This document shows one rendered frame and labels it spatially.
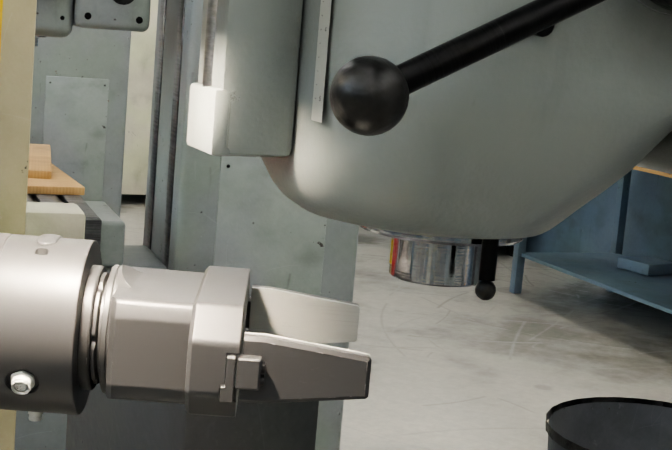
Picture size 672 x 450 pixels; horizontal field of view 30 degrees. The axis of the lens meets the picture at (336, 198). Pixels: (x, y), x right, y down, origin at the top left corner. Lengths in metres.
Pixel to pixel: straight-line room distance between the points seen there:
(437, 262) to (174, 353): 0.13
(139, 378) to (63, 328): 0.04
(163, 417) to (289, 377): 0.39
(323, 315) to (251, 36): 0.19
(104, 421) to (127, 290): 0.46
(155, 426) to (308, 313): 0.32
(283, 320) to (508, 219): 0.17
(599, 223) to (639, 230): 0.39
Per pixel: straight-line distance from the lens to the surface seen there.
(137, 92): 8.97
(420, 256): 0.62
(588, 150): 0.57
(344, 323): 0.69
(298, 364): 0.59
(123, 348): 0.61
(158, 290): 0.63
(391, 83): 0.46
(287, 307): 0.69
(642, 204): 7.42
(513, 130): 0.54
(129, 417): 1.03
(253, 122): 0.57
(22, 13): 2.30
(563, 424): 2.82
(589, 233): 7.84
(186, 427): 0.95
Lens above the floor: 1.40
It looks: 8 degrees down
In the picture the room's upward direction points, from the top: 5 degrees clockwise
